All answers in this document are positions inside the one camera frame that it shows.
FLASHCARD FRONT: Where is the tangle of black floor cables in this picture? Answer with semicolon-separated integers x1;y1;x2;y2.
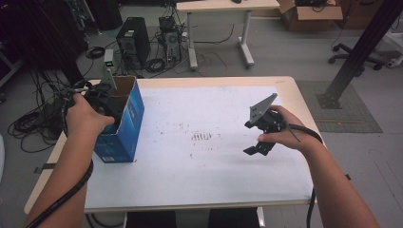
8;69;80;154

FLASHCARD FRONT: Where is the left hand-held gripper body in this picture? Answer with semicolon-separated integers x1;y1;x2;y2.
83;57;126;126

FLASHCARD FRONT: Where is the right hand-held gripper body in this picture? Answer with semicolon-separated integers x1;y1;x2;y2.
243;92;288;134

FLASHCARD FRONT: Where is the dark curtain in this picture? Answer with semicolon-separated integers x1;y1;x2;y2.
0;0;89;93

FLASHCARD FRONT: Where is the person's right hand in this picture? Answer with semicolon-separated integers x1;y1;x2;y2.
257;104;324;153

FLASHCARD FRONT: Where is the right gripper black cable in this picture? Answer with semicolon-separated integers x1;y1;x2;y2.
284;123;325;228

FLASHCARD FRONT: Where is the open-frame computer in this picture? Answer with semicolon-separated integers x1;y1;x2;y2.
158;15;183;65

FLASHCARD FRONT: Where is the blue cardboard box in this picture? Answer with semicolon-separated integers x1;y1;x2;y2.
93;75;145;164

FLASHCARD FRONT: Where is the white device on floor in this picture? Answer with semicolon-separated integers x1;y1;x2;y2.
385;57;403;69

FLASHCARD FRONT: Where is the grey floor mat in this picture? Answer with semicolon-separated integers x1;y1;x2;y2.
296;80;384;134

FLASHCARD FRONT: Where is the light wooden table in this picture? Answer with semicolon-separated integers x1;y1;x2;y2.
24;75;324;215

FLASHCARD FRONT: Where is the open brown cardboard box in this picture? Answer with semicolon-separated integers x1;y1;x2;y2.
278;0;344;32

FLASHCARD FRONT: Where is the dark tape strip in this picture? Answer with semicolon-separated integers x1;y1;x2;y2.
33;162;58;174

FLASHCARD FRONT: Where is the coiled black cable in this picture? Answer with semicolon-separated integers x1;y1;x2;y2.
144;57;166;73
86;46;106;60

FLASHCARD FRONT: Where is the black metal post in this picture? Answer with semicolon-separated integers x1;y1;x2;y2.
317;0;403;110

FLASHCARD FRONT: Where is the person's left hand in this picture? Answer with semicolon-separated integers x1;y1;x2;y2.
65;93;116;138

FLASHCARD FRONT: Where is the black office chair base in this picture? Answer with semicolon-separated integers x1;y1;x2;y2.
328;43;386;71

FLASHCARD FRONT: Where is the white-legged wooden desk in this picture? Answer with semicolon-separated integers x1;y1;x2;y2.
176;0;281;71

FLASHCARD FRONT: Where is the loose black floor cable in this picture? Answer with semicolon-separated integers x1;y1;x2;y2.
193;23;236;45

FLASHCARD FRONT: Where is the white table mat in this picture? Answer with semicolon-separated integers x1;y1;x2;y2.
85;85;315;210

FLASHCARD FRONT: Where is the black computer tower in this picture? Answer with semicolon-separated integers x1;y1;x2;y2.
115;16;152;70

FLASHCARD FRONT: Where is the small white device green light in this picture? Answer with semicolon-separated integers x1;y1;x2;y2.
103;48;115;69

